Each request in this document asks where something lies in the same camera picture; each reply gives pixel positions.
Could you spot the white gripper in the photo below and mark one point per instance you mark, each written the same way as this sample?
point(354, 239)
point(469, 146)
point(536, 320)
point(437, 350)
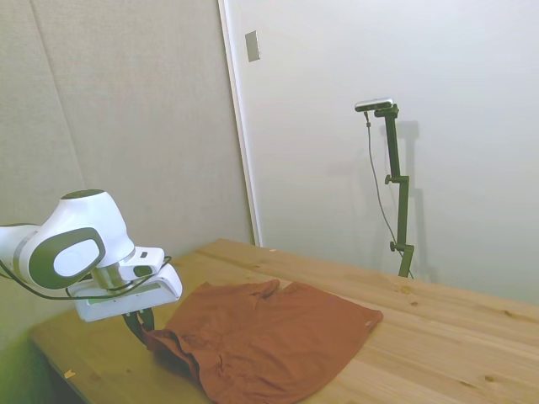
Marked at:
point(126, 299)

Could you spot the rust red shirt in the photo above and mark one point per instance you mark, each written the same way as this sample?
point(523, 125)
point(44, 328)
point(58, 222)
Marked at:
point(273, 336)

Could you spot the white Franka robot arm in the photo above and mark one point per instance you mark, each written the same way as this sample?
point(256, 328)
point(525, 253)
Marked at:
point(84, 227)

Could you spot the small yellow scrap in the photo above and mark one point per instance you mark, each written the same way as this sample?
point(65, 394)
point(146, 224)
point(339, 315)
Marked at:
point(68, 373)

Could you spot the white door trim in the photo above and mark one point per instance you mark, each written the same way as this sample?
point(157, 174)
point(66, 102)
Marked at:
point(240, 126)

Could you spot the dark green camera stand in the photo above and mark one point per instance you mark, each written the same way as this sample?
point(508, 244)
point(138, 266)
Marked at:
point(402, 210)

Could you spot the grey wall plate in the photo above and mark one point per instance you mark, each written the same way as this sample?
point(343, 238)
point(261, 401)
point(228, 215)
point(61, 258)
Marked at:
point(252, 46)

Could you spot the grey camera on stand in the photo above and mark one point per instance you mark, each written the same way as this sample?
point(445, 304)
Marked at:
point(375, 104)

